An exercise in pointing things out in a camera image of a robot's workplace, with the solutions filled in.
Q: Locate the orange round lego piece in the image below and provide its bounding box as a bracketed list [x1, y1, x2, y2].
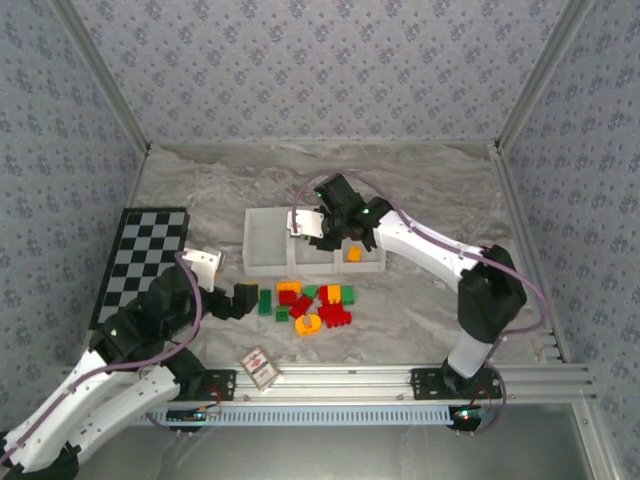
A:
[294, 314, 322, 337]

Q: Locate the white three-compartment container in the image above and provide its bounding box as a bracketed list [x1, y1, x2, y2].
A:
[243, 206, 386, 278]

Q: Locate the playing card box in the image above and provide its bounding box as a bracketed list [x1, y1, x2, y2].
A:
[238, 346, 284, 392]

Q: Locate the black grey chessboard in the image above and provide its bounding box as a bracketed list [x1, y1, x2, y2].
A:
[88, 207, 194, 335]

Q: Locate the small circuit board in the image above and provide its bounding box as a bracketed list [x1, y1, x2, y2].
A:
[166, 405, 224, 424]
[449, 407, 484, 426]

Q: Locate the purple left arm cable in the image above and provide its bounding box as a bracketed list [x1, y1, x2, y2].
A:
[0, 252, 224, 456]

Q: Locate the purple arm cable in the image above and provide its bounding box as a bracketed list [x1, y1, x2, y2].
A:
[292, 171, 551, 439]
[0, 252, 224, 456]

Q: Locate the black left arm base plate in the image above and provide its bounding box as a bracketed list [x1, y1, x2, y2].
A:
[146, 368, 237, 403]

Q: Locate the aluminium front rail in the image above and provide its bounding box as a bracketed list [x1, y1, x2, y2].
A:
[54, 363, 599, 406]

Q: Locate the aluminium side rail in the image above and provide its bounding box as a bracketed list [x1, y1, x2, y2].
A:
[77, 147, 151, 366]
[492, 144, 571, 364]

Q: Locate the slotted pale blue cable duct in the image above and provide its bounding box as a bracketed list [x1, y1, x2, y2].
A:
[74, 404, 454, 427]

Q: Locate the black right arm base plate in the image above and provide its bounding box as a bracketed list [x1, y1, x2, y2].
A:
[410, 367, 501, 401]

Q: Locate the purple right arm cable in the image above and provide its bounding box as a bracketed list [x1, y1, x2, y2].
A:
[292, 171, 551, 439]

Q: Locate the aluminium frame post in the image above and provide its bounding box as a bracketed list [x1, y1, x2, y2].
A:
[494, 0, 599, 154]
[49, 0, 153, 154]

